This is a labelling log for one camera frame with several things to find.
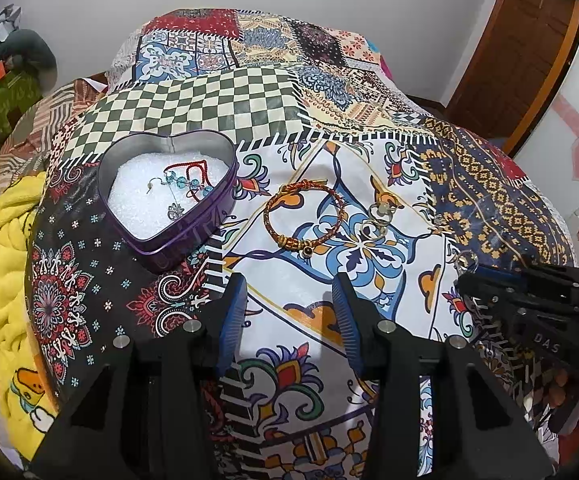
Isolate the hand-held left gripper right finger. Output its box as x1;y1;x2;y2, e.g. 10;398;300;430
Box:
330;272;555;480

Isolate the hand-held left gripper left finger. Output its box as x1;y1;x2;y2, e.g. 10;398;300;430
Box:
30;272;248;480

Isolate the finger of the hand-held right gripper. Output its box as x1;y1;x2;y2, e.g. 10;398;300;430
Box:
453;280;520;322
462;263;537;292

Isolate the small silver hoop earring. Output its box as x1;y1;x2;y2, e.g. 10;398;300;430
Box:
452;250;480;274

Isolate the purple heart-shaped tin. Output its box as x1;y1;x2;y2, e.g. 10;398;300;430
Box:
97;130;238;275

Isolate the red gold braided bracelet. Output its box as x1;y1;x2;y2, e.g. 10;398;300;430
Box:
263;181;347;256

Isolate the person's right hand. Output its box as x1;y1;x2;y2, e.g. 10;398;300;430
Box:
544;366;577;413

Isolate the blue bead earring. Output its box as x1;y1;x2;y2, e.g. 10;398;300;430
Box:
144;170;215;201

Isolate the patchwork printed bedsheet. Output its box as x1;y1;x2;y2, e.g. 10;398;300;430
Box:
24;7;577;480

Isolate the brown wooden door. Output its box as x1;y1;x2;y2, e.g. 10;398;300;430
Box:
444;0;579;158

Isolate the yellow fleece blanket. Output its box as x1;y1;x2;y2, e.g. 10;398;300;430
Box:
0;170;60;448

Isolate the brown striped cloth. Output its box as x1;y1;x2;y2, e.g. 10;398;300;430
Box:
0;77;108;211

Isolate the dark grey plush cushion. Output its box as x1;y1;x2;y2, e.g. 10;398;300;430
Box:
0;29;58;88

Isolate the red string bracelet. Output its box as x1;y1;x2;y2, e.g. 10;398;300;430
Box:
164;159;209;186

